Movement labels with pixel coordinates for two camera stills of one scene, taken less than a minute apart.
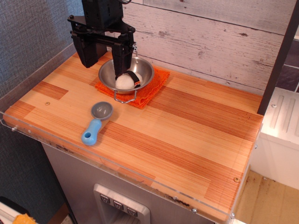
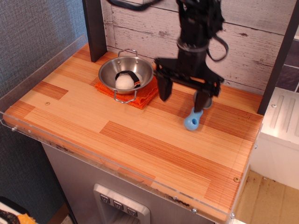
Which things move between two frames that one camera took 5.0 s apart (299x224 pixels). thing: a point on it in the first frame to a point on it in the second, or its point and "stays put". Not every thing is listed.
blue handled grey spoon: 100,110 to 192,122
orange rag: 140,97 stays put
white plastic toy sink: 276,156 stays put
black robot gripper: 103,20 to 190,68
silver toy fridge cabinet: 99,194 stays put
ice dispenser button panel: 117,207 stays put
